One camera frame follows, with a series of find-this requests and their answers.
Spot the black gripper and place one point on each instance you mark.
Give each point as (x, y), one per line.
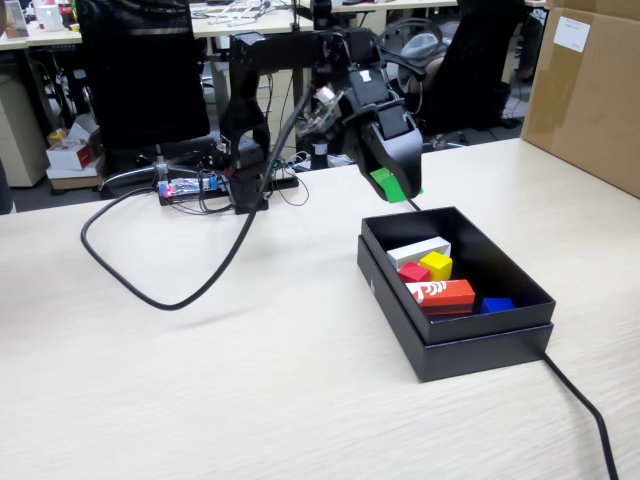
(372, 95)

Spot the green wooden cube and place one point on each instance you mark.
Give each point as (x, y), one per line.
(390, 187)

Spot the red wooden cube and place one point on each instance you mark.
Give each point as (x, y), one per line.
(414, 272)

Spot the yellow wooden cube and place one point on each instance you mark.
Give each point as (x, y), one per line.
(436, 265)

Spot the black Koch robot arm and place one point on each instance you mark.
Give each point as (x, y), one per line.
(280, 47)

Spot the white small box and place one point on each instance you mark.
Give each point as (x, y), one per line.
(415, 250)

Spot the black cardboard box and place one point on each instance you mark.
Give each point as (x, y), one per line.
(500, 280)

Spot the large brown cardboard box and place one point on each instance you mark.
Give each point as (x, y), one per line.
(590, 100)

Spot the white box pink label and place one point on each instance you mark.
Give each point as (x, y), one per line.
(47, 17)

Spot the small board green LED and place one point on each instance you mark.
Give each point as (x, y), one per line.
(285, 170)

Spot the grey cloth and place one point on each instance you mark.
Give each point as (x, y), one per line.
(430, 50)

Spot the black chrome office chair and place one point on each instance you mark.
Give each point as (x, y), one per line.
(480, 50)

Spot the black articulated stand pole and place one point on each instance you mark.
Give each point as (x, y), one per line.
(322, 12)

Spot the orange matchbox white print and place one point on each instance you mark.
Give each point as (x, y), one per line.
(450, 297)

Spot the blue wooden cube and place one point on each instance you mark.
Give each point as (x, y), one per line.
(497, 305)

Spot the white laptop stand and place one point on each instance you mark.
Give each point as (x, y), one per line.
(235, 17)

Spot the controller board red LED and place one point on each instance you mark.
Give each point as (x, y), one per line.
(180, 189)

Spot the white shipping label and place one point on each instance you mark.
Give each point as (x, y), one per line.
(572, 32)

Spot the black mesh office chair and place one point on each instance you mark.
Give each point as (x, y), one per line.
(140, 75)

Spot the open white carton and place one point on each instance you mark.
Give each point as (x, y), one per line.
(82, 127)

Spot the white red carton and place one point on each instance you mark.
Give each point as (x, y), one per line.
(70, 155)

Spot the yellow tape roll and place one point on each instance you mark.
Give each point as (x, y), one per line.
(57, 136)

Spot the cola bottle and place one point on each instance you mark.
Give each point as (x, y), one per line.
(66, 12)

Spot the beige background desk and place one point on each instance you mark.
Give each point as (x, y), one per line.
(45, 36)

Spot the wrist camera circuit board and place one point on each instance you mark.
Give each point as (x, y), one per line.
(320, 107)

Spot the photo frame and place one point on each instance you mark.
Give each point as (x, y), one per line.
(15, 20)

